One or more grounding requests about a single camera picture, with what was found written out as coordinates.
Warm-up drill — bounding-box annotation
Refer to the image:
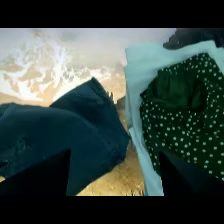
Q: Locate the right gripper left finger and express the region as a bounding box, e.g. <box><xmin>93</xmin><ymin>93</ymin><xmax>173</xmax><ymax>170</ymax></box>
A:
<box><xmin>0</xmin><ymin>148</ymin><xmax>72</xmax><ymax>197</ymax></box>

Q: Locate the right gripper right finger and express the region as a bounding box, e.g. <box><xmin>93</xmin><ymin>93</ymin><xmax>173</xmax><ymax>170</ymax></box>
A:
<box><xmin>158</xmin><ymin>150</ymin><xmax>224</xmax><ymax>197</ymax></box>

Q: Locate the green dotted garment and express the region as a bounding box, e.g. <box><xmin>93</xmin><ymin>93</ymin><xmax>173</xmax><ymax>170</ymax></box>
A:
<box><xmin>139</xmin><ymin>52</ymin><xmax>224</xmax><ymax>183</ymax></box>

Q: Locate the dark blue garment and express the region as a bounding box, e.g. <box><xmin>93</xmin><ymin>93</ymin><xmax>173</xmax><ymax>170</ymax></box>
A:
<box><xmin>0</xmin><ymin>76</ymin><xmax>131</xmax><ymax>197</ymax></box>

